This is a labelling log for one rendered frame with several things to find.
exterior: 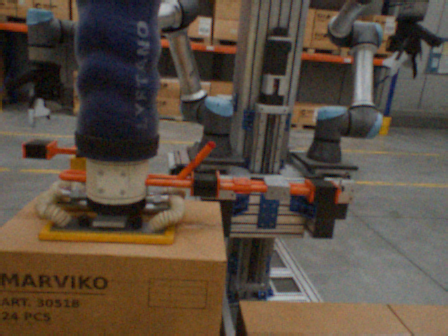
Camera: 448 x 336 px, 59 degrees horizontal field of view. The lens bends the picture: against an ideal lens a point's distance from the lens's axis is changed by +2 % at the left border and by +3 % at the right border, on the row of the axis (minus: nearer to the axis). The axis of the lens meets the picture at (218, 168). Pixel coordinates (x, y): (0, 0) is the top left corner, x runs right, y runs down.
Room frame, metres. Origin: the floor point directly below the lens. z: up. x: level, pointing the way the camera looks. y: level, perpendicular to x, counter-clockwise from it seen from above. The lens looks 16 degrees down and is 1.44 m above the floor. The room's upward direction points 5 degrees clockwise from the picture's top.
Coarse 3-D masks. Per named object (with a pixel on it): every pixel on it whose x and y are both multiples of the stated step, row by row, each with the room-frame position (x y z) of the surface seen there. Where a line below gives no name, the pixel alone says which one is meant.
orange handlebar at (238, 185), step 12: (72, 180) 1.02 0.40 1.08; (84, 180) 1.02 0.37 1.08; (156, 180) 1.04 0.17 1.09; (168, 180) 1.05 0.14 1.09; (180, 180) 1.05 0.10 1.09; (228, 180) 1.10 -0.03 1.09; (240, 180) 1.09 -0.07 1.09; (252, 180) 1.11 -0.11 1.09; (240, 192) 1.06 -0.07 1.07; (264, 192) 1.07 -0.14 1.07; (300, 192) 1.08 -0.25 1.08
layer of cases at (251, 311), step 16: (240, 304) 1.28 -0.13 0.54; (256, 304) 1.29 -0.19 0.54; (272, 304) 1.30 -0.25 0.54; (288, 304) 1.31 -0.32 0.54; (304, 304) 1.32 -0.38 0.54; (320, 304) 1.33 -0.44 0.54; (336, 304) 1.34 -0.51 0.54; (352, 304) 1.35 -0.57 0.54; (368, 304) 1.36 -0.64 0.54; (384, 304) 1.37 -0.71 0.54; (400, 304) 1.38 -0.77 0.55; (240, 320) 1.24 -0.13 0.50; (256, 320) 1.20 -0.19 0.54; (272, 320) 1.20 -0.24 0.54; (288, 320) 1.21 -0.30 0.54; (304, 320) 1.22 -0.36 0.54; (320, 320) 1.23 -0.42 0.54; (336, 320) 1.24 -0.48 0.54; (352, 320) 1.25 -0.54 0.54; (368, 320) 1.26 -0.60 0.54; (384, 320) 1.27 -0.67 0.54; (400, 320) 1.29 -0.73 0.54; (416, 320) 1.29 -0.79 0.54; (432, 320) 1.30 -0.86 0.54
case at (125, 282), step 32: (32, 224) 0.98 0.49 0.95; (192, 224) 1.07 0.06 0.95; (0, 256) 0.84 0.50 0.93; (32, 256) 0.85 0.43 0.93; (64, 256) 0.85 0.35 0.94; (96, 256) 0.86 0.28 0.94; (128, 256) 0.86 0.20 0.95; (160, 256) 0.87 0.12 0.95; (192, 256) 0.88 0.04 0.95; (224, 256) 0.90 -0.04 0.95; (0, 288) 0.84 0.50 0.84; (32, 288) 0.85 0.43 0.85; (64, 288) 0.85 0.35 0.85; (96, 288) 0.86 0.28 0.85; (128, 288) 0.86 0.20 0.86; (160, 288) 0.87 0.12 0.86; (192, 288) 0.87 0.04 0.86; (0, 320) 0.84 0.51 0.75; (32, 320) 0.85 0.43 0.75; (64, 320) 0.85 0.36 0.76; (96, 320) 0.86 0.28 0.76; (128, 320) 0.86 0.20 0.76; (160, 320) 0.87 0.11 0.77; (192, 320) 0.87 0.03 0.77
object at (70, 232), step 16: (48, 224) 0.95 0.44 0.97; (80, 224) 0.94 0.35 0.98; (128, 224) 0.98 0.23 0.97; (144, 224) 0.99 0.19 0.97; (48, 240) 0.90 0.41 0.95; (80, 240) 0.91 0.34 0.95; (96, 240) 0.91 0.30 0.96; (112, 240) 0.91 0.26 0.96; (128, 240) 0.92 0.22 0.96; (144, 240) 0.92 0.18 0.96; (160, 240) 0.93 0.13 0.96
